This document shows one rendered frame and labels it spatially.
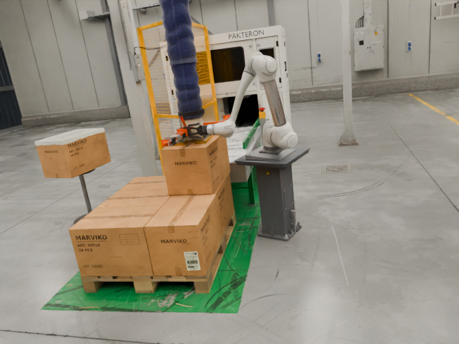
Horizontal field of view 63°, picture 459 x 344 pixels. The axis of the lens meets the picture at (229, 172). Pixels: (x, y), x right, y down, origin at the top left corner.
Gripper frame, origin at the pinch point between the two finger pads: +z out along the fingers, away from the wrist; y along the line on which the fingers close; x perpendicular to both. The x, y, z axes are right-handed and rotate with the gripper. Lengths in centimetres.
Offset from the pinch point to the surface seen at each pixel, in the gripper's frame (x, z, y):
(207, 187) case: -6.0, -14.9, 46.4
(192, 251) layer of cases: -64, -15, 73
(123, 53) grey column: 133, 103, -72
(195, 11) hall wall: 961, 227, -208
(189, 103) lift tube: 16.1, -3.0, -20.6
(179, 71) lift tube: 15.8, 1.7, -47.1
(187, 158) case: -5.2, -1.4, 20.7
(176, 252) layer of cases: -64, -3, 74
